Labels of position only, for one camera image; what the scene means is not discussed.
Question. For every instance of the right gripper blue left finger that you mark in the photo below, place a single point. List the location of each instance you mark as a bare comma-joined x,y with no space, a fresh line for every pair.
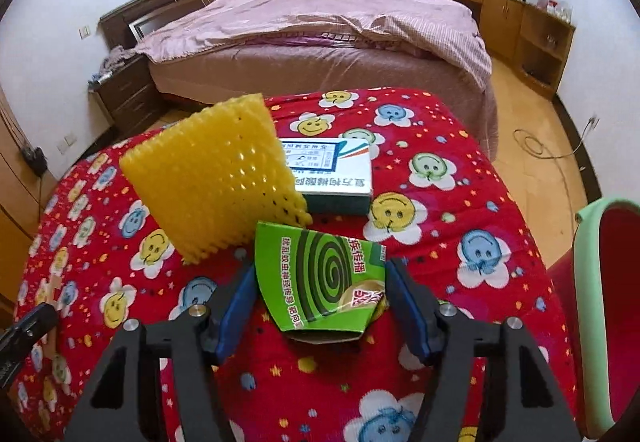
229,310

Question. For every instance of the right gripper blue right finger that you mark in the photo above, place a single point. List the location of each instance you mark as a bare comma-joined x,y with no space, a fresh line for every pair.
415,307

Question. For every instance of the green mosquito coil box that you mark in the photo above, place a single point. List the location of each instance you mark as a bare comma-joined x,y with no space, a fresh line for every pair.
318,287

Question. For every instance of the yellow foam net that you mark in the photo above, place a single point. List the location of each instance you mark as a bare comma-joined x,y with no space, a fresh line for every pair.
212,177

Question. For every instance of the white blue medicine box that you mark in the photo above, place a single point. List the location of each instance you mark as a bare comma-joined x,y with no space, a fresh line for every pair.
333,174

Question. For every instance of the red smiley flower quilt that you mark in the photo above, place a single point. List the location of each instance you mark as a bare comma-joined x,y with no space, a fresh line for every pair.
128,359

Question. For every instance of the wooden wardrobe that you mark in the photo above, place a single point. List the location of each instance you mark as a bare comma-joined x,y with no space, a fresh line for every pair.
22,196

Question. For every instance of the red bin with green rim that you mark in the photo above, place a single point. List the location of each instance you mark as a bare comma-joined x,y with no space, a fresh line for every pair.
597,281

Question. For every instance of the dark wooden nightstand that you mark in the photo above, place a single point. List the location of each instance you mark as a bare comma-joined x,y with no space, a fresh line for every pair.
130,98

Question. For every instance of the brown mattress bed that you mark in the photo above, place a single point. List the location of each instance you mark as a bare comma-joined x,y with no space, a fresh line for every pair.
288,70

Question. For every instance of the clothes on nightstand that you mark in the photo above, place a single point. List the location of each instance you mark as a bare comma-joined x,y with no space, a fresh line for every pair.
116,59

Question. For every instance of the wooden cabinet desk unit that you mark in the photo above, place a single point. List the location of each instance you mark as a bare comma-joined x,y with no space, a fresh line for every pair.
533,41

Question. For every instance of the pink bed cover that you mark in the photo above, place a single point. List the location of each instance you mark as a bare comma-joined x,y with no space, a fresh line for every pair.
441,27

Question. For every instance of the black wall charger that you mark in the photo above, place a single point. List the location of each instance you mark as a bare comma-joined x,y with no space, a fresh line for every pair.
35,160

